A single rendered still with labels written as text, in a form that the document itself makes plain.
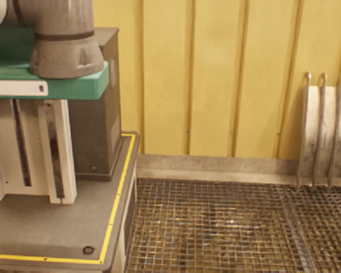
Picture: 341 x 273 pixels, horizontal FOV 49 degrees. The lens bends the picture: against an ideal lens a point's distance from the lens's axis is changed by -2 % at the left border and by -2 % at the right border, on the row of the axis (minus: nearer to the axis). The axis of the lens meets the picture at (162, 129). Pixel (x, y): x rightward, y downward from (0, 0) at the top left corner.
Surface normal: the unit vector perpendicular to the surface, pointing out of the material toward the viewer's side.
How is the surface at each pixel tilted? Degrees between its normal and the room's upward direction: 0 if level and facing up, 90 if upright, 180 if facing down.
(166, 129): 90
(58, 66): 70
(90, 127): 90
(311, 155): 85
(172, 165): 90
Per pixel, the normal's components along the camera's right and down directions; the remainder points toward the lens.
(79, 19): 0.64, 0.33
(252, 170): -0.07, 0.41
